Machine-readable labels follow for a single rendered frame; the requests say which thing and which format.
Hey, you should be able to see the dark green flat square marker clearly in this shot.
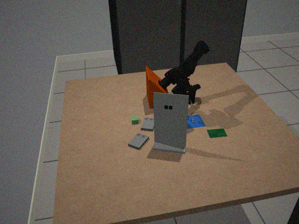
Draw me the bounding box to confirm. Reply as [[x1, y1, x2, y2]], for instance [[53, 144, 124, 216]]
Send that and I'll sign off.
[[207, 128, 227, 138]]

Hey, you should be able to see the grey panel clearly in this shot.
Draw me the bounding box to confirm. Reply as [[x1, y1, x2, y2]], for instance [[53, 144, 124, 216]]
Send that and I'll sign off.
[[153, 92, 189, 154]]

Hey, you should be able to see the small green block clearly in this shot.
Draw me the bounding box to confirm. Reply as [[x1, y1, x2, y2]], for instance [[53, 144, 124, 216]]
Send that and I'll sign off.
[[132, 116, 139, 124]]

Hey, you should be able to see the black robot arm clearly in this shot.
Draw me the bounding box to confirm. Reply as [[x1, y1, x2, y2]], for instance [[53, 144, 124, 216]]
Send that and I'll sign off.
[[158, 40, 209, 94]]

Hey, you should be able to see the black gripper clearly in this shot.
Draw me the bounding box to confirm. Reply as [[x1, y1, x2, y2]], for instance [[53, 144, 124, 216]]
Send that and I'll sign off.
[[178, 77, 201, 105]]

